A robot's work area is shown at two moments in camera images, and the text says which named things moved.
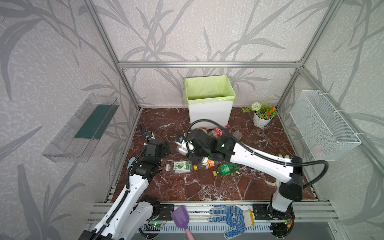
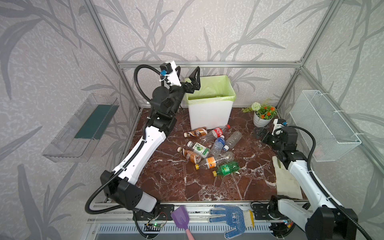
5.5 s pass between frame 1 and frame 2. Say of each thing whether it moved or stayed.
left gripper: moved
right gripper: moved
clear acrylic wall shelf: stayed
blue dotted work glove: stayed
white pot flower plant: stayed
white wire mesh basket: stayed
